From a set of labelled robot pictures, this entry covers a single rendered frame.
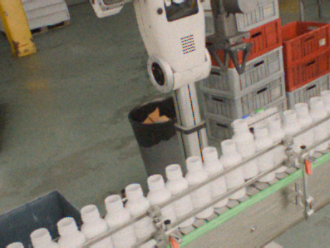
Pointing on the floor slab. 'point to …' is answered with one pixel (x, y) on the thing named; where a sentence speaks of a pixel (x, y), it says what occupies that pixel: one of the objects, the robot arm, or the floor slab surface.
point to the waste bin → (156, 136)
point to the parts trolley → (326, 20)
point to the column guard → (16, 27)
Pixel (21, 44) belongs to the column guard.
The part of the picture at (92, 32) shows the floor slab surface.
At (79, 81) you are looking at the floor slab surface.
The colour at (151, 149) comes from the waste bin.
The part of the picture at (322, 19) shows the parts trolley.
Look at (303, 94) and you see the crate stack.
